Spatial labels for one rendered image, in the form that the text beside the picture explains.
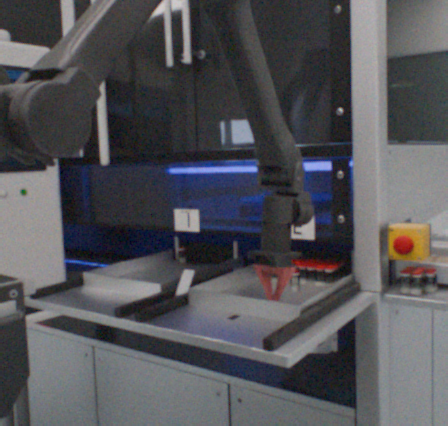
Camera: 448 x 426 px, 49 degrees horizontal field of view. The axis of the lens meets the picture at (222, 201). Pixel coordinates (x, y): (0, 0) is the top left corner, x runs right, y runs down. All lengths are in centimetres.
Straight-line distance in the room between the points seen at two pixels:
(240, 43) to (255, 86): 8
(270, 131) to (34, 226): 94
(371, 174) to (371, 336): 36
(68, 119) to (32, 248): 111
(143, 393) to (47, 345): 48
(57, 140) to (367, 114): 75
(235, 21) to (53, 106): 37
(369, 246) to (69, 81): 78
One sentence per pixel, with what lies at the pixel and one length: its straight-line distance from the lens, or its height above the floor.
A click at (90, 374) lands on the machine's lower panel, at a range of 184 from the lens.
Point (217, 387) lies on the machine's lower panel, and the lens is 146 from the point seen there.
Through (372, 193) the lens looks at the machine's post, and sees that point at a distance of 112.
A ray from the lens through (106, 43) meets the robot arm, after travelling 61.
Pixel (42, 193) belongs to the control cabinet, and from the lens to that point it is 162.
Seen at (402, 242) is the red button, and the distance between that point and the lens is 108.
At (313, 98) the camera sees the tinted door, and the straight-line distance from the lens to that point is 118.
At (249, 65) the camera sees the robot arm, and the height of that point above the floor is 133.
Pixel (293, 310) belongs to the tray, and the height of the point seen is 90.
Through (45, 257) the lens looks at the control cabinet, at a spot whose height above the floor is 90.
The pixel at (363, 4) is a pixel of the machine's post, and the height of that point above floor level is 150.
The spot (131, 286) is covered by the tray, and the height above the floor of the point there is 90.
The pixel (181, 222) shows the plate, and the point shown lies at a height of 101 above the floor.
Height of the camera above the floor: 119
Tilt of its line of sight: 5 degrees down
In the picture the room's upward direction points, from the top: 2 degrees counter-clockwise
